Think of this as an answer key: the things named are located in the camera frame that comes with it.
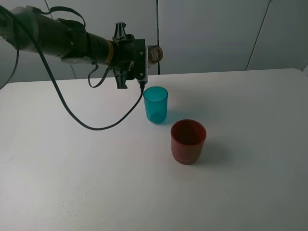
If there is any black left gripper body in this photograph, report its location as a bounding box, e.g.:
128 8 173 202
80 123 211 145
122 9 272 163
113 34 137 81

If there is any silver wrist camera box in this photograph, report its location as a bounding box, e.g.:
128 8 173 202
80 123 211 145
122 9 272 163
134 39 148 85

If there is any teal translucent plastic cup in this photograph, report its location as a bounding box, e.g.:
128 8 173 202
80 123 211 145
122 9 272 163
143 86 168 124

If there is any black camera cable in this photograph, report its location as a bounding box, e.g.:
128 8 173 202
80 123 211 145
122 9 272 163
0 7 146 131

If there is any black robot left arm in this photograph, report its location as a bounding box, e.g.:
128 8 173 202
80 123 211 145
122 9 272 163
0 6 148 89

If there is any clear plastic water bottle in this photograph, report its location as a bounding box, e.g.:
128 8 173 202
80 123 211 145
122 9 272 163
146 45 163 68

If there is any red plastic cup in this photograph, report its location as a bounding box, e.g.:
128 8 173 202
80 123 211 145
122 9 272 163
170 119 206 165

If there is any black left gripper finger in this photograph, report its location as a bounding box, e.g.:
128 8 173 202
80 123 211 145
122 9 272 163
113 67 128 89
113 22 127 40

